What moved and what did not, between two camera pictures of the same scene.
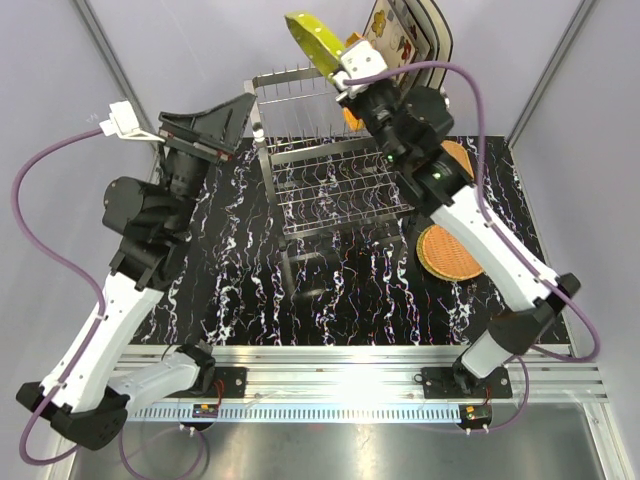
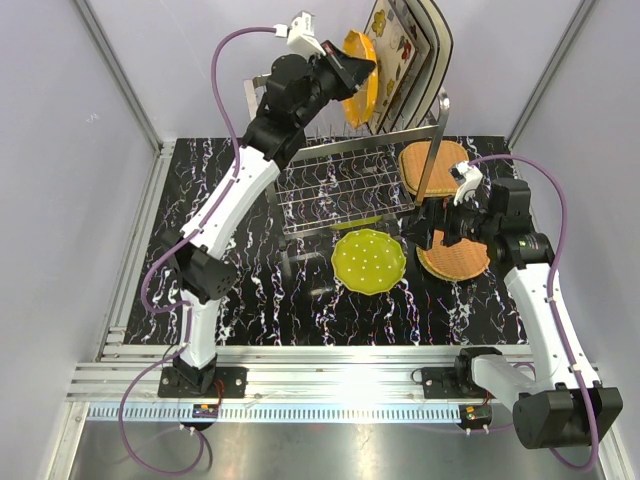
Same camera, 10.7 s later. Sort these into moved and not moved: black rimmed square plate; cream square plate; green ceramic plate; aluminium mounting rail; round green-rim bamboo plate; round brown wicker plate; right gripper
Moved: green ceramic plate; right gripper
Not moved: round brown wicker plate; black rimmed square plate; round green-rim bamboo plate; cream square plate; aluminium mounting rail
